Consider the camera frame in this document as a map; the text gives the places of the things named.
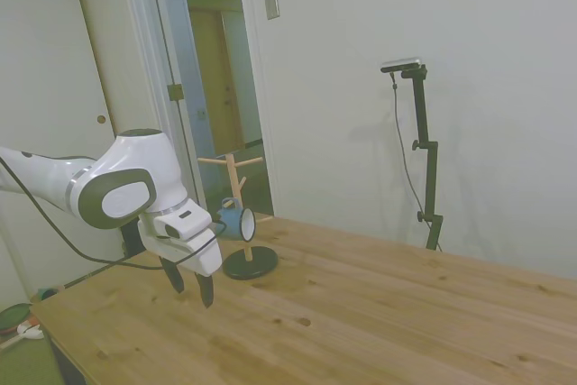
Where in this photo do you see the small white floor object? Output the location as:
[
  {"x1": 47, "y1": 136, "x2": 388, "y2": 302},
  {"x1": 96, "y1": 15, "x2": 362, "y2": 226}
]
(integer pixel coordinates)
[{"x1": 16, "y1": 321, "x2": 46, "y2": 342}]

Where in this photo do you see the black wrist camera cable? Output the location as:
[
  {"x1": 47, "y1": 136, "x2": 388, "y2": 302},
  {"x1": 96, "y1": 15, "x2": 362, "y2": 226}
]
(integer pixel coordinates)
[{"x1": 0, "y1": 157, "x2": 229, "y2": 271}]

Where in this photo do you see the thin black camera cable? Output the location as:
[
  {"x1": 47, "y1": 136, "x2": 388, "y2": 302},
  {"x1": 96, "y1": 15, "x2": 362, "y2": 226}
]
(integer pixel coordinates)
[{"x1": 389, "y1": 70, "x2": 430, "y2": 225}]

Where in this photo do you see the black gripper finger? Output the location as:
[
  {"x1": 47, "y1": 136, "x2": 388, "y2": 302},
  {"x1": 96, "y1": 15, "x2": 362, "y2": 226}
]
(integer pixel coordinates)
[
  {"x1": 160, "y1": 256, "x2": 186, "y2": 295},
  {"x1": 194, "y1": 270, "x2": 216, "y2": 310}
]

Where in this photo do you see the open grey door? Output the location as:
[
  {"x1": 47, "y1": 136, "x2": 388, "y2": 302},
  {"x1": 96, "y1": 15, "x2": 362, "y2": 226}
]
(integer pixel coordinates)
[{"x1": 147, "y1": 0, "x2": 217, "y2": 217}]

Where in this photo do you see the wooden mug tree black base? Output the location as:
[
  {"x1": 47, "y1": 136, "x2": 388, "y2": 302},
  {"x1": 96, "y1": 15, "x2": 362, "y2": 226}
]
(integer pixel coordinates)
[{"x1": 197, "y1": 153, "x2": 279, "y2": 281}]

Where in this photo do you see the blue enamel mug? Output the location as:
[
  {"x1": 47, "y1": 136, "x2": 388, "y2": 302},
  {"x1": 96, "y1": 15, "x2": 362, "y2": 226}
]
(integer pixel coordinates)
[{"x1": 215, "y1": 197, "x2": 257, "y2": 243}]

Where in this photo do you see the grey exterior camera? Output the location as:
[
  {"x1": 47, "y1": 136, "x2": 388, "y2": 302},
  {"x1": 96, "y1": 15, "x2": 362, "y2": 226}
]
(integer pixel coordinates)
[{"x1": 380, "y1": 56, "x2": 424, "y2": 74}]

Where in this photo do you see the dark wrist camera box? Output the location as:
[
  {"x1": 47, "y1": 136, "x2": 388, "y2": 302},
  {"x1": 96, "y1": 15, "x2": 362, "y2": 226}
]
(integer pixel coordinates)
[{"x1": 120, "y1": 220, "x2": 146, "y2": 259}]

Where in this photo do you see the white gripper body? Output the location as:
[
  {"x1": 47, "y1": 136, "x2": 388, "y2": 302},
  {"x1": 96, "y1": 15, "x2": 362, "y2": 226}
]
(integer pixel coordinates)
[{"x1": 138, "y1": 216, "x2": 223, "y2": 277}]

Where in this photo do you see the black camera stand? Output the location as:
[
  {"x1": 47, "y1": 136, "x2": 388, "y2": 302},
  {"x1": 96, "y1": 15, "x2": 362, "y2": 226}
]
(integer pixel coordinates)
[{"x1": 399, "y1": 64, "x2": 445, "y2": 252}]

